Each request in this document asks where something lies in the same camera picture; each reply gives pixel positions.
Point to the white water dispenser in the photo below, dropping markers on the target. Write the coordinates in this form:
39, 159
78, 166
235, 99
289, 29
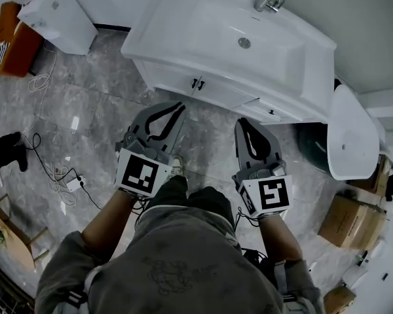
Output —
65, 18

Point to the person's dark trousers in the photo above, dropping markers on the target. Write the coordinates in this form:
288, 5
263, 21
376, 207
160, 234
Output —
209, 201

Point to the large printed cardboard box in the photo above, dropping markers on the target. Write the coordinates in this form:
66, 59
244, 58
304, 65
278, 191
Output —
347, 221

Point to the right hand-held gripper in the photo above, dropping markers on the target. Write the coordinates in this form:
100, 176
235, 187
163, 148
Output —
272, 195

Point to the white drawer with black knob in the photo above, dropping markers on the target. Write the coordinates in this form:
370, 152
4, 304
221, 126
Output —
281, 114

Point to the white freestanding bathtub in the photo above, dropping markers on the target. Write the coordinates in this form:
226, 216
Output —
350, 136

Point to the person's right forearm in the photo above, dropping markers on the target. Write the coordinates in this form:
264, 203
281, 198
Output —
280, 237

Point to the small cardboard box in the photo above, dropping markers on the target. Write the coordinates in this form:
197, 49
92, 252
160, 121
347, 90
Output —
339, 301

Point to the person's left forearm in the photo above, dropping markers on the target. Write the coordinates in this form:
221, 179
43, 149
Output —
108, 227

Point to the person's left shoe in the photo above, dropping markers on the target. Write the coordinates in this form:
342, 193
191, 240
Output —
177, 167

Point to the white power strip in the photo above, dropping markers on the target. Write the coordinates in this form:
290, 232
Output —
73, 184

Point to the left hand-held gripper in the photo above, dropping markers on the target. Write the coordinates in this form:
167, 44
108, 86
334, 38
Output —
137, 173

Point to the person's grey shirt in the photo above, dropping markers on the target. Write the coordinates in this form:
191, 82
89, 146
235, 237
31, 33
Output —
183, 267

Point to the white vanity sink cabinet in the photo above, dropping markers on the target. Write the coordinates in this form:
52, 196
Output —
199, 28

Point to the wooden table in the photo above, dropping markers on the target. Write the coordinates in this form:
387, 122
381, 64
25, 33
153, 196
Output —
6, 240

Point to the white cabinet door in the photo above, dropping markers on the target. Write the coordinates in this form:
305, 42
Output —
226, 93
170, 78

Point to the black bag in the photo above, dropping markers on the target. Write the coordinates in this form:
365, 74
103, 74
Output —
392, 183

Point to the orange sofa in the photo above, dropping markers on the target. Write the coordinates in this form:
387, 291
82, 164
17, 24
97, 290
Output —
19, 51

